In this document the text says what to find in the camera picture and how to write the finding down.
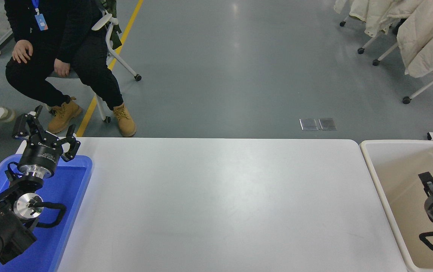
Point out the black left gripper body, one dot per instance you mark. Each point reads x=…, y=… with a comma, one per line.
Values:
x=40, y=155

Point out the person's left hand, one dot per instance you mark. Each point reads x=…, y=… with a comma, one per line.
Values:
x=62, y=68

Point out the person's right hand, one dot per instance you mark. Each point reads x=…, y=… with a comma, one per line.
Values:
x=22, y=51

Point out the person's tan right boot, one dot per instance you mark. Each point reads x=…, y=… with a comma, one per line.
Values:
x=64, y=114

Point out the person's tan boot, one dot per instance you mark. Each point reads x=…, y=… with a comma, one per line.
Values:
x=64, y=114
x=124, y=120

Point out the large pale plastic bin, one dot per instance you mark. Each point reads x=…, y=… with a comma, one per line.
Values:
x=390, y=170

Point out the blue plastic tray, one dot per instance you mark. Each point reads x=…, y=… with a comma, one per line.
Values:
x=69, y=196

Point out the person's tan left boot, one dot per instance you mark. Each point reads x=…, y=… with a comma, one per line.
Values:
x=124, y=120

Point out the person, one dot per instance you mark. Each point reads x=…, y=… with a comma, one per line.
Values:
x=69, y=22

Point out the silver floor plate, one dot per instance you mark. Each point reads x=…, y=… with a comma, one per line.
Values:
x=327, y=124
x=308, y=124

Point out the dark green jacket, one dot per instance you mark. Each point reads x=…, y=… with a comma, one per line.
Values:
x=112, y=22

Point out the large cream puffer coat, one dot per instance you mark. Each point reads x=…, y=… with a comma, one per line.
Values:
x=427, y=37

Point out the white chair frame with casters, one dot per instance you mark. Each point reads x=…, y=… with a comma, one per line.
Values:
x=406, y=99
x=360, y=50

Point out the grey chair with white frame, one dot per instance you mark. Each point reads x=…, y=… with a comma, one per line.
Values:
x=137, y=78

